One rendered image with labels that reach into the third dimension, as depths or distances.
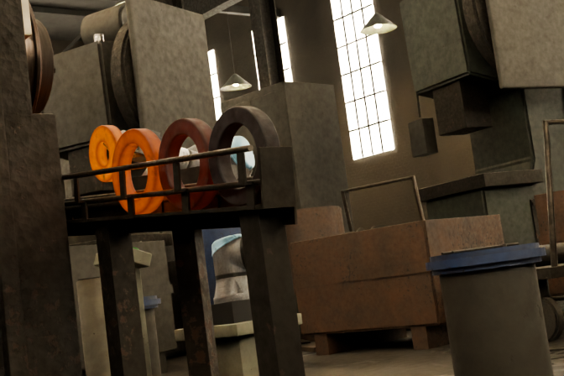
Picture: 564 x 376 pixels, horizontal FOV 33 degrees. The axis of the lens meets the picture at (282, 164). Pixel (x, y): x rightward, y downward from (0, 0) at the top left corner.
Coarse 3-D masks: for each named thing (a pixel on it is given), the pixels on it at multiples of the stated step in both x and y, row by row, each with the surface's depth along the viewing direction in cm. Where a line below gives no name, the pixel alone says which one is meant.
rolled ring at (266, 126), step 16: (224, 112) 176; (240, 112) 172; (256, 112) 170; (224, 128) 176; (256, 128) 169; (272, 128) 169; (224, 144) 179; (256, 144) 169; (272, 144) 167; (208, 160) 180; (224, 160) 179; (224, 176) 177; (256, 176) 169; (224, 192) 177; (240, 192) 173; (256, 192) 169
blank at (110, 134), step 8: (96, 128) 259; (104, 128) 255; (112, 128) 254; (96, 136) 259; (104, 136) 255; (112, 136) 252; (120, 136) 253; (96, 144) 259; (112, 144) 252; (96, 152) 259; (104, 152) 261; (112, 152) 252; (96, 160) 259; (104, 160) 260; (96, 168) 260; (104, 168) 256; (96, 176) 260; (104, 176) 256
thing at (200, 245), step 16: (144, 176) 233; (192, 176) 229; (176, 240) 237; (192, 240) 236; (176, 256) 237; (192, 256) 236; (192, 272) 235; (192, 288) 235; (208, 288) 239; (192, 304) 235; (208, 304) 238; (192, 320) 234; (208, 320) 236; (192, 336) 234; (208, 336) 234; (192, 352) 234; (208, 352) 232; (192, 368) 233; (208, 368) 232
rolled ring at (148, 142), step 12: (132, 132) 201; (144, 132) 199; (120, 144) 205; (132, 144) 203; (144, 144) 198; (156, 144) 197; (120, 156) 206; (132, 156) 207; (156, 156) 195; (156, 168) 195; (156, 180) 195; (132, 192) 206; (144, 204) 198; (156, 204) 198
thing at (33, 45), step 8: (32, 16) 249; (32, 24) 248; (32, 32) 248; (32, 40) 247; (32, 48) 247; (32, 56) 247; (32, 64) 247; (40, 64) 247; (32, 72) 247; (32, 80) 247; (32, 88) 248; (32, 96) 249; (32, 104) 249
